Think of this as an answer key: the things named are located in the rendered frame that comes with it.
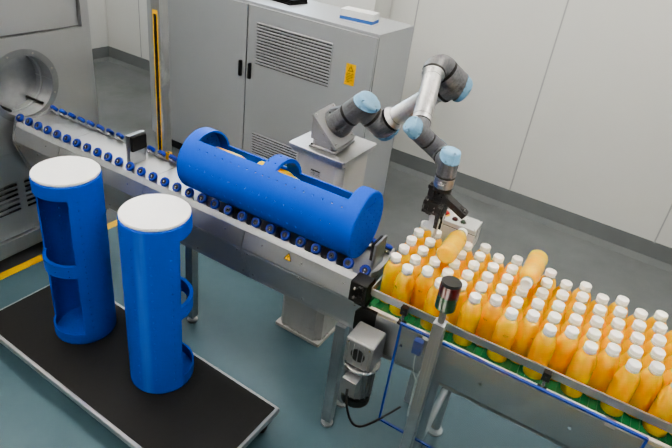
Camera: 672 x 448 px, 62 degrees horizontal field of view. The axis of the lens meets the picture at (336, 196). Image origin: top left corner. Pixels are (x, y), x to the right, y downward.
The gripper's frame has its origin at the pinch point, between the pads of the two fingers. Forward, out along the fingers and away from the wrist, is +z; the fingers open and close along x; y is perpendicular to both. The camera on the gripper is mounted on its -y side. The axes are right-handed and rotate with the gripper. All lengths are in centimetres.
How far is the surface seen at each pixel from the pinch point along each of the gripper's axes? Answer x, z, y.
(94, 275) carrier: 55, 56, 136
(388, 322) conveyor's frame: 35.8, 21.0, 0.2
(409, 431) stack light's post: 51, 49, -21
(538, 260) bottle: 4.5, -7.6, -38.8
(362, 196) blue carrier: 16.5, -13.0, 26.9
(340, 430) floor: 20, 110, 17
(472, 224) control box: -15.8, -0.1, -9.5
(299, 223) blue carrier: 27, 3, 47
